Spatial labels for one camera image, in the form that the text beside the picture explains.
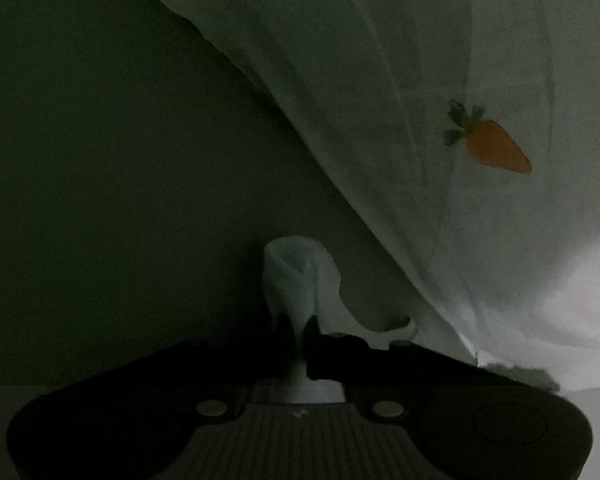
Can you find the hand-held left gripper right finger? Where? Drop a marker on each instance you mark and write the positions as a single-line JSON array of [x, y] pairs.
[[311, 335]]

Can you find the grey bed sheet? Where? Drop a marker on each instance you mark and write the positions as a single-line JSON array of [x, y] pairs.
[[105, 185]]

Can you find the pale blue t-shirt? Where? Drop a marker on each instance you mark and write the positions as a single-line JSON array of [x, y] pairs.
[[300, 280]]

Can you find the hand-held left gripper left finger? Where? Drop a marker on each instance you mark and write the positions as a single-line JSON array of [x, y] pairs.
[[286, 332]]

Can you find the white carrot-print blanket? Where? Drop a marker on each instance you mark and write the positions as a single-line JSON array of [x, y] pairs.
[[430, 110]]

